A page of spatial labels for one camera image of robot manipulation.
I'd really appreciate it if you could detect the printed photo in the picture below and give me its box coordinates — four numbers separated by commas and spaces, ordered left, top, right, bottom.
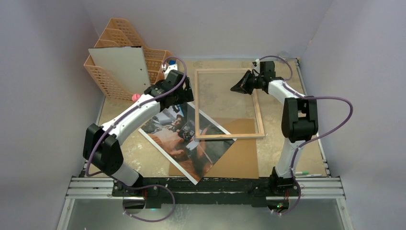
139, 103, 235, 184

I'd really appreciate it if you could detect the white wooden picture frame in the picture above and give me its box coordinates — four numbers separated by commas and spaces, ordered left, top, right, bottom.
194, 68, 265, 140

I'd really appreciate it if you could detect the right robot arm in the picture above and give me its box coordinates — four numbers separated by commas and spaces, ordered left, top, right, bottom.
230, 59, 318, 195

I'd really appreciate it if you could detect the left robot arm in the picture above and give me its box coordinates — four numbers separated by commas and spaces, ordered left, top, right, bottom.
83, 69, 194, 196

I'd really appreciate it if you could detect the small clear jar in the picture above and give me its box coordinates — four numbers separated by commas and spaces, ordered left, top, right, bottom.
278, 51, 290, 61

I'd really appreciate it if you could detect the pink capped small bottle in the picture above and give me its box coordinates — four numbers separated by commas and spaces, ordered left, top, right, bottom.
132, 93, 142, 102

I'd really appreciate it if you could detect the white board in organizer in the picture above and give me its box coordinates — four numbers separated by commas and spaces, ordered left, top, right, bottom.
88, 46, 151, 94

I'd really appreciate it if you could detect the brown cardboard backing board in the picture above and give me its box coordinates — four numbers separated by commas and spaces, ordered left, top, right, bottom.
169, 118, 259, 180

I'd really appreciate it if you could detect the orange plastic desk organizer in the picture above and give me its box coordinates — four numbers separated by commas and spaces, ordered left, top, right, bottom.
84, 18, 173, 101

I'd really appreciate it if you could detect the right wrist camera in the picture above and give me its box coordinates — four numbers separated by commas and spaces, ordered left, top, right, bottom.
252, 58, 260, 69

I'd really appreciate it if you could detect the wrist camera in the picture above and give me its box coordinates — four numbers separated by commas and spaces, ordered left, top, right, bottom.
161, 64, 178, 78
252, 58, 260, 69

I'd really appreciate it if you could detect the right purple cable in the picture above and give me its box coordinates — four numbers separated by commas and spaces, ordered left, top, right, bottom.
258, 55, 354, 178

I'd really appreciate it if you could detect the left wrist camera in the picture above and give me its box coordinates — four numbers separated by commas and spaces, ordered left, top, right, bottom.
161, 64, 178, 78

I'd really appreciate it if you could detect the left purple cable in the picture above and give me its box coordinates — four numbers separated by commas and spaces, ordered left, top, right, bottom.
85, 56, 188, 177

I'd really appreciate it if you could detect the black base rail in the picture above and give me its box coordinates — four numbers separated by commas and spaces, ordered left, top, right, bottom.
66, 177, 345, 210

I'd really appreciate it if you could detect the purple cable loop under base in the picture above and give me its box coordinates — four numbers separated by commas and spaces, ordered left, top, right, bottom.
123, 182, 177, 222

